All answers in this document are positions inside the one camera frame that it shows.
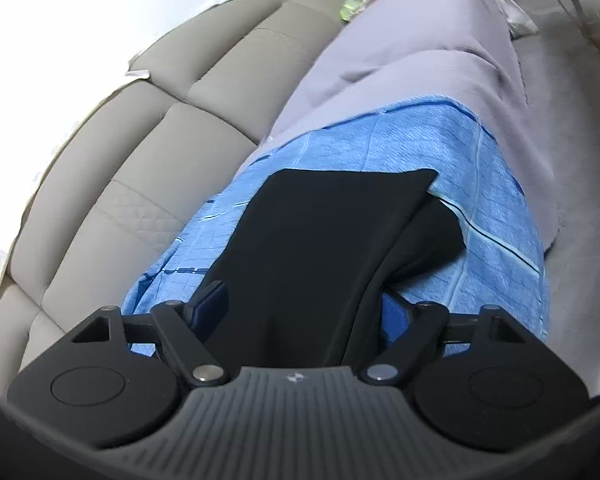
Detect blue checked towel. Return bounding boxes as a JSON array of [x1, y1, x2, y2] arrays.
[[121, 94, 551, 358]]

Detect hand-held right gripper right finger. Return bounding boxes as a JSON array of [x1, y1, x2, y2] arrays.
[[358, 290, 531, 387]]

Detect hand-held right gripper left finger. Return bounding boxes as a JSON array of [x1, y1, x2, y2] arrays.
[[70, 281, 231, 387]]

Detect beige leather sofa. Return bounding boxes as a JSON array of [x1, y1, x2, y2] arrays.
[[0, 0, 353, 395]]

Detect black pants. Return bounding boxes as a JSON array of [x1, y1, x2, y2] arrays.
[[190, 169, 467, 370]]

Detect grey blanket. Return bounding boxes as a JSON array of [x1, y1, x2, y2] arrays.
[[242, 0, 561, 253]]

